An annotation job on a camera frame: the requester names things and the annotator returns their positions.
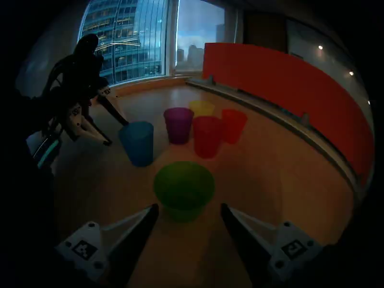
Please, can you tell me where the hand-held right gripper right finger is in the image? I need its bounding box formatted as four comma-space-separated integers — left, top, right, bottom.
220, 203, 324, 288

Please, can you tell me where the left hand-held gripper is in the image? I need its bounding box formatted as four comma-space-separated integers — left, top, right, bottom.
42, 34, 130, 146

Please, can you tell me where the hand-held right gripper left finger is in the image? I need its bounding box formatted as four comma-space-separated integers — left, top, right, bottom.
54, 203, 160, 288

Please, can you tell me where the blue plastic cup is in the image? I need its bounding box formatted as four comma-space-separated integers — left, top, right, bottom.
119, 120, 155, 168

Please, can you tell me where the purple plastic cup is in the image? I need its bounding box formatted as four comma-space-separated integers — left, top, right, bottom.
163, 107, 195, 144

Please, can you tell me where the yellow plastic cup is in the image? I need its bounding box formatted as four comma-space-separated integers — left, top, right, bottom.
189, 100, 215, 118

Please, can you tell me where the green plastic cup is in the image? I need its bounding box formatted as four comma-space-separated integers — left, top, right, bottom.
153, 161, 216, 223

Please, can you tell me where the red plastic cup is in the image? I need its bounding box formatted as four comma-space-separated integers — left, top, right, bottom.
192, 116, 225, 159

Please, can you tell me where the orange plastic cup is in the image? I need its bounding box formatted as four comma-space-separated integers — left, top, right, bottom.
221, 109, 249, 144

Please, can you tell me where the red desk screen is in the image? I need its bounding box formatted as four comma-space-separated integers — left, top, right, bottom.
185, 42, 376, 187

